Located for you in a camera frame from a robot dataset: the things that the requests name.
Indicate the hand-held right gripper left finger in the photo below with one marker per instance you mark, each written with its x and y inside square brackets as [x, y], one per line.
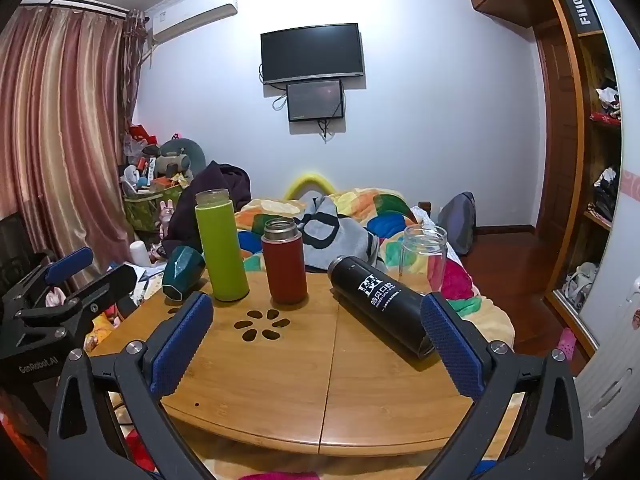
[181, 345]

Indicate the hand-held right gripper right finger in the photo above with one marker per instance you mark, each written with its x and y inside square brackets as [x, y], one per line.
[452, 345]

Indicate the pink shoe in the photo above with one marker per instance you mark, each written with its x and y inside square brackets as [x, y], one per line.
[567, 341]

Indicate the wooden folding table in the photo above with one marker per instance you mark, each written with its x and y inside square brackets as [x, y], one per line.
[300, 385]

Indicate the green storage basket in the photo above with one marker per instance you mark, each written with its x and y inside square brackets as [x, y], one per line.
[150, 207]

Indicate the clear glass jar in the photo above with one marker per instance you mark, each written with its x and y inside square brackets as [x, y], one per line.
[422, 260]

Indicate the pink rabbit figure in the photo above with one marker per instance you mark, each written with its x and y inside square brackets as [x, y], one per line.
[166, 217]

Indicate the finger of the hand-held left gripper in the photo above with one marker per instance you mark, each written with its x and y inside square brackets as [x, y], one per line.
[100, 292]
[70, 262]

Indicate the grey backpack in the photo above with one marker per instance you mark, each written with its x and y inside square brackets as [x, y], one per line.
[457, 222]

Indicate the colourful patchwork blanket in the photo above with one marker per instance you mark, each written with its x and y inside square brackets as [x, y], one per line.
[465, 280]

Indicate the yellow headboard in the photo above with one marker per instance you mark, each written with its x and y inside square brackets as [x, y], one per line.
[310, 180]

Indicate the grey garment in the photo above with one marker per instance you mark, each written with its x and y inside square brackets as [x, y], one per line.
[330, 232]

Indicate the dark green faceted cup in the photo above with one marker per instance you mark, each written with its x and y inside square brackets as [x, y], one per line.
[182, 272]

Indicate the red thermos bottle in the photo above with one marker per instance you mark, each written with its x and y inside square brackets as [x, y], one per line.
[284, 275]

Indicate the white air conditioner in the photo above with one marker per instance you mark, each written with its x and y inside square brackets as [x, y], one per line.
[192, 12]

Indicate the wooden wardrobe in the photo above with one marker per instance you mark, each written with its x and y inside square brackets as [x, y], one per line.
[560, 160]

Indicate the small black monitor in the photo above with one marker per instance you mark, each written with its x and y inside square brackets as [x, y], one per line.
[315, 100]

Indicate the pink striped curtain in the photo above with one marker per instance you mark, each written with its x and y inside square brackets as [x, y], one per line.
[60, 135]

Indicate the black wall television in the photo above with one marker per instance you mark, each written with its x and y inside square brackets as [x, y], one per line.
[312, 52]

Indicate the grey green plush toy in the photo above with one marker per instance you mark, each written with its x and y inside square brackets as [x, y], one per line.
[175, 152]

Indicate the green thermos bottle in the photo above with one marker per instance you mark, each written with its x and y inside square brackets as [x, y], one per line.
[222, 255]

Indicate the black thermos bottle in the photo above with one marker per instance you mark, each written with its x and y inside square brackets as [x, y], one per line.
[380, 300]

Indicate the white plastic bottle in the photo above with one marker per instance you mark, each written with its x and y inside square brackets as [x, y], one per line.
[140, 254]

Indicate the dark purple jacket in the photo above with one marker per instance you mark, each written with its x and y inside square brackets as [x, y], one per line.
[215, 182]

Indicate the white shoes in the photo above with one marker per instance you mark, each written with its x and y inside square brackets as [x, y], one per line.
[580, 280]

